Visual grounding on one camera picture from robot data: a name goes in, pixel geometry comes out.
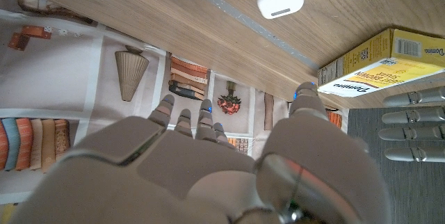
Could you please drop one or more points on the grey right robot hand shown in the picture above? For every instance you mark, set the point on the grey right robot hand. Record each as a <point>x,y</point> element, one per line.
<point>174,182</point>

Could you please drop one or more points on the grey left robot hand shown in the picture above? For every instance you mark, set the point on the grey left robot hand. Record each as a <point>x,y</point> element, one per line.
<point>413,116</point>

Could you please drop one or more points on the yellow brown sugar box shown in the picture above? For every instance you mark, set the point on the yellow brown sugar box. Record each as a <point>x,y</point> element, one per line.
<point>379,67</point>

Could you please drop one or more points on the printed bookshelf backdrop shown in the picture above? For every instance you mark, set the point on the printed bookshelf backdrop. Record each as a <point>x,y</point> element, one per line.
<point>52,78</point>

